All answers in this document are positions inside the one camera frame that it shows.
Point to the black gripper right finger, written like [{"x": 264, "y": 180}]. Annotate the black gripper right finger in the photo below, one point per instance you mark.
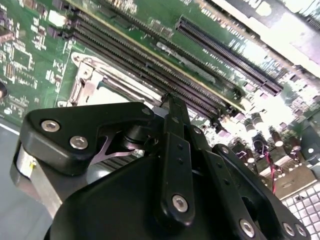
[{"x": 240, "y": 187}]

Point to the silver CPU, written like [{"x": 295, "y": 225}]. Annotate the silver CPU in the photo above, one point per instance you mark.
[{"x": 112, "y": 98}]

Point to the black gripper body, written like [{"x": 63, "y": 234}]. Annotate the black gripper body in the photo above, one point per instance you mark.
[{"x": 112, "y": 205}]

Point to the metal socket cover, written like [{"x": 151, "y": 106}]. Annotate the metal socket cover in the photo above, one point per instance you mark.
[{"x": 90, "y": 86}]

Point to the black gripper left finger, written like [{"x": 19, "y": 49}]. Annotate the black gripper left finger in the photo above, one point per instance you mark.
[{"x": 75, "y": 125}]

